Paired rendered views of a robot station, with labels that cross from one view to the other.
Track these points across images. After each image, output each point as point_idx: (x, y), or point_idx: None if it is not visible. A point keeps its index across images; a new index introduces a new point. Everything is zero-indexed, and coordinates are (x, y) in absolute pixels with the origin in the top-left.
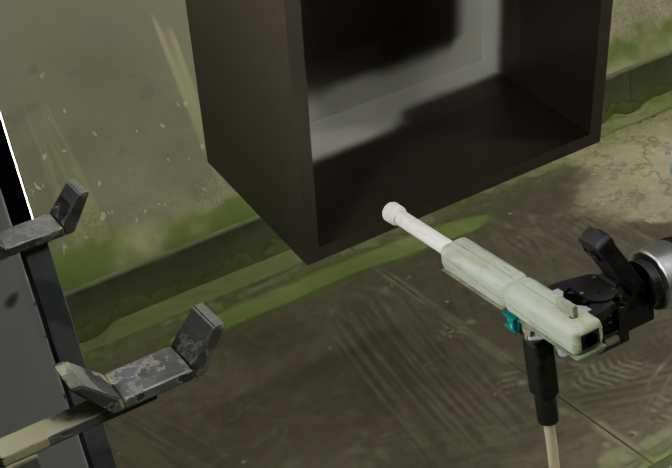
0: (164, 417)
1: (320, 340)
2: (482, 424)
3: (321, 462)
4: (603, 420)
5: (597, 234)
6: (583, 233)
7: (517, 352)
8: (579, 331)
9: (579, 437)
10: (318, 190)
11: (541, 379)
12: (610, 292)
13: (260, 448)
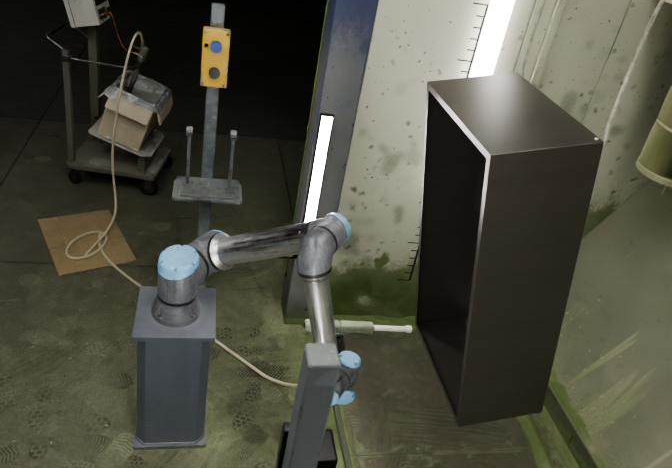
0: None
1: None
2: (400, 426)
3: (405, 382)
4: (381, 457)
5: (336, 333)
6: (341, 333)
7: (438, 458)
8: (305, 320)
9: (376, 446)
10: (455, 335)
11: None
12: None
13: (421, 372)
